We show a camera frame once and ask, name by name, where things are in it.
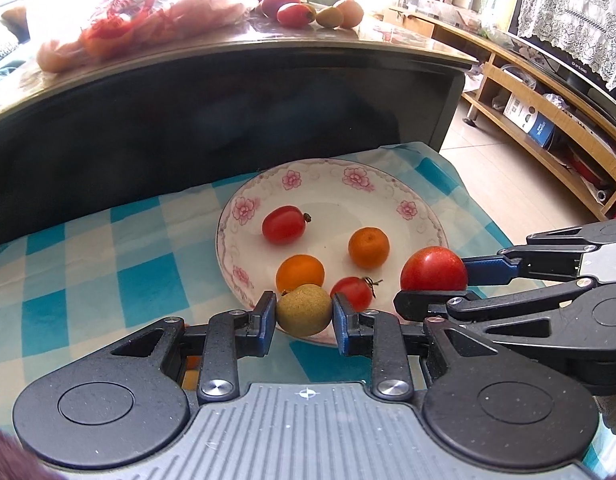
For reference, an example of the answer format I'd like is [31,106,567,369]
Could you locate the large red tomato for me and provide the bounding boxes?
[399,246,469,292]

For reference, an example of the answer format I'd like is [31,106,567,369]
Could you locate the blue white checked tablecloth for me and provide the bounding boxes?
[0,142,616,480]

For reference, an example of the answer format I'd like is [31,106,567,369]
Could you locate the person's right hand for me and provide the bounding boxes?
[595,394,616,436]

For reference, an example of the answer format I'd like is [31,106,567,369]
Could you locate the black television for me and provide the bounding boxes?
[508,0,616,128]

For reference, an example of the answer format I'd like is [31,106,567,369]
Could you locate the blue box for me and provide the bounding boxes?
[528,112,559,149]

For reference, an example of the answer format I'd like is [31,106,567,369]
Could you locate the dark coffee table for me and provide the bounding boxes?
[0,10,481,250]

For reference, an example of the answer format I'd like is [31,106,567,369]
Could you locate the large red-orange tomato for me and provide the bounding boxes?
[260,0,301,19]

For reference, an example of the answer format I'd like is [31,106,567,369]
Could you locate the dark maroon clothing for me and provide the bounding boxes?
[0,422,50,480]

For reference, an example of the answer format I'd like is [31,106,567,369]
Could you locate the wooden TV stand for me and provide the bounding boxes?
[383,5,616,222]

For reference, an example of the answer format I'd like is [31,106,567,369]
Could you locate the white floral plate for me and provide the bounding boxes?
[216,158,451,347]

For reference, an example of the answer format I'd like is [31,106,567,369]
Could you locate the small red tomato with stem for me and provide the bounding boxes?
[330,276,383,314]

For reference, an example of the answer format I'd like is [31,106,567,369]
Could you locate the green-brown round fruit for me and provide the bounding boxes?
[276,284,335,338]

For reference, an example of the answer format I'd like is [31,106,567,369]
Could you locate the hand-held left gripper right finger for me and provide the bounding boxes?
[332,293,492,404]

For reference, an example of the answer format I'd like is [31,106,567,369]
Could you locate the white box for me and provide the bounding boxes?
[502,92,541,134]

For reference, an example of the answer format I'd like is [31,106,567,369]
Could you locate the oval red tomato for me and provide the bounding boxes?
[261,205,313,246]

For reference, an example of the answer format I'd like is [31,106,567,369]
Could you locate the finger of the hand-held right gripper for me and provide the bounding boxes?
[462,220,616,286]
[394,280,599,347]

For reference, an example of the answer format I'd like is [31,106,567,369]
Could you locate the white lace cloth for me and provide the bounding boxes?
[516,0,616,92]

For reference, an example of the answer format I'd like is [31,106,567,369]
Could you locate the red plastic bag of produce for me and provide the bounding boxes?
[35,0,261,73]

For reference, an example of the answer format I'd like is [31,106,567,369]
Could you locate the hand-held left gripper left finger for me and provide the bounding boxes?
[105,290,279,406]

